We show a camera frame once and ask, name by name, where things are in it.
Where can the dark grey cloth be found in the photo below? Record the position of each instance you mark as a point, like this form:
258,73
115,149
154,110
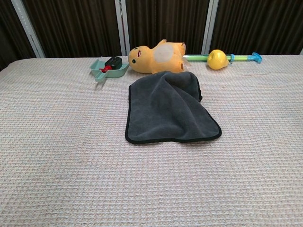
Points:
170,106

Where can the yellow plush toy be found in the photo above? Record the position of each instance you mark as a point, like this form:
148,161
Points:
151,59

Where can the teal plastic dustpan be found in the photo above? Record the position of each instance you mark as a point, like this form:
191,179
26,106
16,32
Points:
113,73

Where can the small black device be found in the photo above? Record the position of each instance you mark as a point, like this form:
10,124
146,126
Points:
114,62

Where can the small red clip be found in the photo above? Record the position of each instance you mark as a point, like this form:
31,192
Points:
106,68

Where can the green and blue pump toy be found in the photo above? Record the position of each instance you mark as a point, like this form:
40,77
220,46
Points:
198,58

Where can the yellow toy pear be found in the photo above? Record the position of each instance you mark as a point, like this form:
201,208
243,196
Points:
216,60

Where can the beige woven tablecloth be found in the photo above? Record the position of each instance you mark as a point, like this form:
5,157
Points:
71,142

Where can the dark pleated partition panel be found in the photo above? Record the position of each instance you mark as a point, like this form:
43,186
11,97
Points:
260,26
9,35
165,21
75,28

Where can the white partition post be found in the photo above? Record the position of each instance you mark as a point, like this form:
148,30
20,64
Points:
122,28
209,26
28,30

